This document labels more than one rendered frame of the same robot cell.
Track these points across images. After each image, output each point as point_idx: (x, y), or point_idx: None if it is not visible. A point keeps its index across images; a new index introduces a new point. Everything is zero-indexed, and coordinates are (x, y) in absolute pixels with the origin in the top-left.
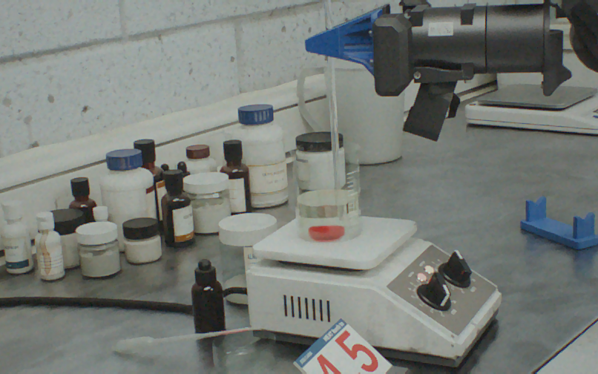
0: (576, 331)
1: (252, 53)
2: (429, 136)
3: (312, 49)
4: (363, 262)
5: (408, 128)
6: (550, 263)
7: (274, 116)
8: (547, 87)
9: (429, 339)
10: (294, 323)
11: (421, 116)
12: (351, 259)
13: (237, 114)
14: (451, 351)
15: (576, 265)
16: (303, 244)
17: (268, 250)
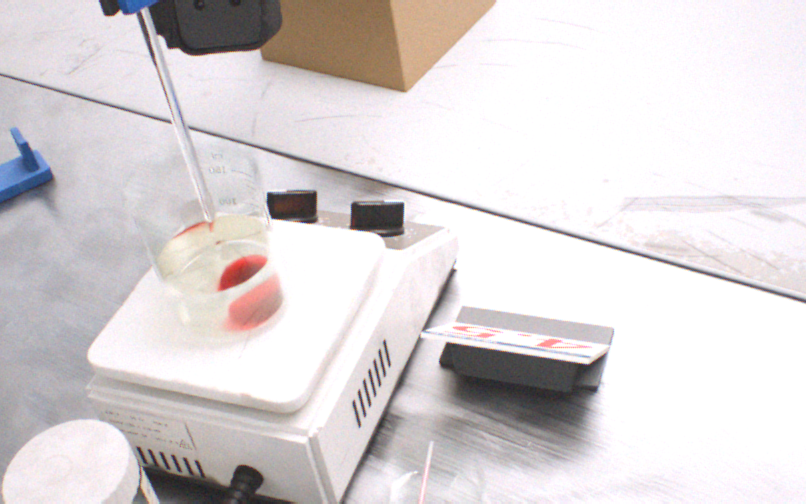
0: (339, 172)
1: None
2: (277, 31)
3: (140, 1)
4: (384, 245)
5: (269, 35)
6: (97, 201)
7: None
8: None
9: (446, 256)
10: (367, 422)
11: (270, 6)
12: (375, 257)
13: None
14: (457, 245)
15: (113, 178)
16: (289, 327)
17: (312, 371)
